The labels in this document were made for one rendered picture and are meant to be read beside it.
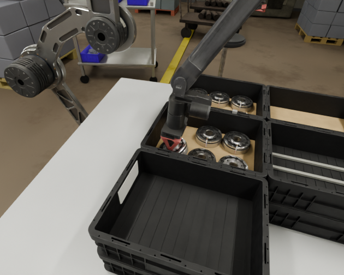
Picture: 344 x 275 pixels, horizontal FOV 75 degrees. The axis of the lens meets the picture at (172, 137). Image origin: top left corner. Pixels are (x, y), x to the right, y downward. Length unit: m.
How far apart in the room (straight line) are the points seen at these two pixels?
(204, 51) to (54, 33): 0.83
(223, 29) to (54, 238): 0.79
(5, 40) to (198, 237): 2.80
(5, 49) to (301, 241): 3.04
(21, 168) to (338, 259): 2.07
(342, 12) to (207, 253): 5.33
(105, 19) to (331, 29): 5.06
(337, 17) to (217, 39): 5.10
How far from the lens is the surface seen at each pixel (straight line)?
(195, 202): 0.72
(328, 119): 1.28
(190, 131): 0.95
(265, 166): 0.74
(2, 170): 2.27
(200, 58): 0.63
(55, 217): 0.91
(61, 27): 1.25
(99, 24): 1.01
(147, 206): 0.71
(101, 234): 0.57
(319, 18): 5.56
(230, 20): 0.62
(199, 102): 0.67
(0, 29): 3.05
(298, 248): 0.90
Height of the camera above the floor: 1.43
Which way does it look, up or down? 41 degrees down
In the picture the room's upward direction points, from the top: 3 degrees clockwise
